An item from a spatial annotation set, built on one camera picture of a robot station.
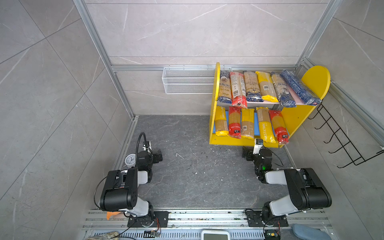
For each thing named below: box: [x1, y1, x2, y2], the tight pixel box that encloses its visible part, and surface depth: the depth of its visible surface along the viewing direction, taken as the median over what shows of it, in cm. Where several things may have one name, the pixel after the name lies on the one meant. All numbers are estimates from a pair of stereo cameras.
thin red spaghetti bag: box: [228, 106, 242, 139], surface depth 95 cm
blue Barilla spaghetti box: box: [280, 69, 323, 106], surface depth 73 cm
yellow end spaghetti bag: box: [255, 71, 279, 103], surface depth 75 cm
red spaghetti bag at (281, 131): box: [268, 109, 290, 145], surface depth 94 cm
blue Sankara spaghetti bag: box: [217, 70, 232, 104], surface depth 74 cm
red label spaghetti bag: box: [229, 72, 248, 109], surface depth 73 cm
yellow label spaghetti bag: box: [256, 107, 277, 144], surface depth 94 cm
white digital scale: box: [201, 230, 231, 240], surface depth 67 cm
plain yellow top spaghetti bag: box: [241, 108, 255, 140], surface depth 95 cm
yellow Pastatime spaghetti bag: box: [214, 105, 229, 137], surface depth 94 cm
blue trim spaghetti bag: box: [271, 72, 296, 108], surface depth 72 cm
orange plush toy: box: [106, 211, 122, 221], surface depth 73 cm
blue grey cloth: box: [292, 223, 332, 240], surface depth 70 cm
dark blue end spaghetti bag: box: [243, 70, 264, 102], surface depth 75 cm
